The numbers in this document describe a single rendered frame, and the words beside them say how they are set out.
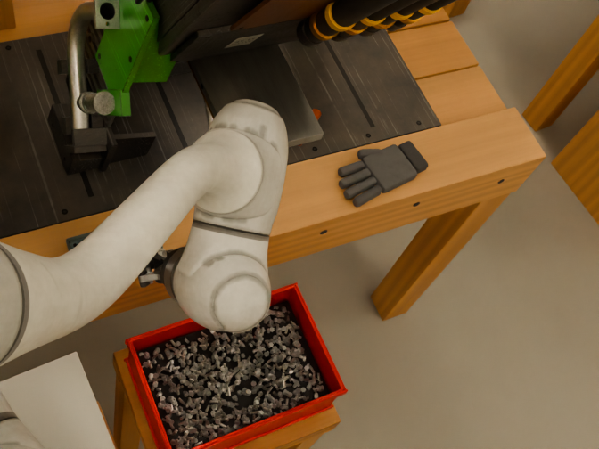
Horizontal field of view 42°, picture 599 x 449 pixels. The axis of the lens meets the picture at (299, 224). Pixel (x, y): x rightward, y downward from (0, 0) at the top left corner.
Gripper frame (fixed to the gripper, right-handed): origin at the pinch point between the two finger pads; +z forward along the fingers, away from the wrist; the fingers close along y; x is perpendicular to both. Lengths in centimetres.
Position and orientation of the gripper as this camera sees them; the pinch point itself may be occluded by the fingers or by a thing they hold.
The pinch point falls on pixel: (158, 257)
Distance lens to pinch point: 131.5
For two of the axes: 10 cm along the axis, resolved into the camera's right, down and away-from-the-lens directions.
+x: -2.0, -9.6, -1.8
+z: -4.1, -0.9, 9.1
